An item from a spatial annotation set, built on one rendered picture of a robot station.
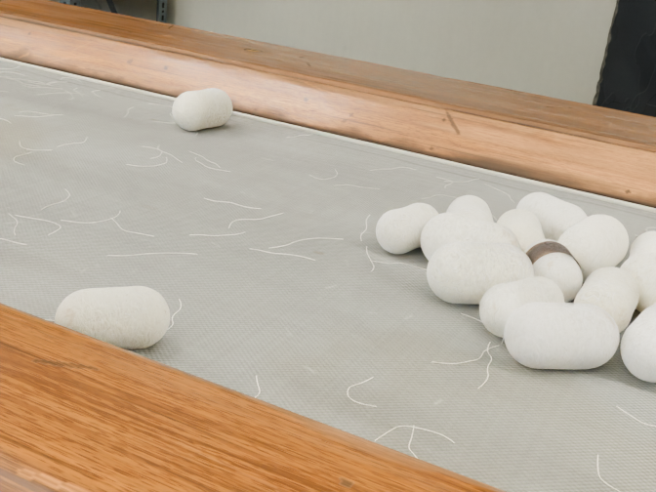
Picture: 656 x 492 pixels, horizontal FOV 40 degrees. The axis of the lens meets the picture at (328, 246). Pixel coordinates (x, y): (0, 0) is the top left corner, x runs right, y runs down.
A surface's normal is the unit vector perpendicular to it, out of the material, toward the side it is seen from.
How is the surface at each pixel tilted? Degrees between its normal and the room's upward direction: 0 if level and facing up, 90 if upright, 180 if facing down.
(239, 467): 0
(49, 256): 0
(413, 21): 90
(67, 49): 45
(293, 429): 0
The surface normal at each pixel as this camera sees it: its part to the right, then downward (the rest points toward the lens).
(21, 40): -0.25, -0.46
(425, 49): -0.48, 0.26
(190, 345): 0.11, -0.93
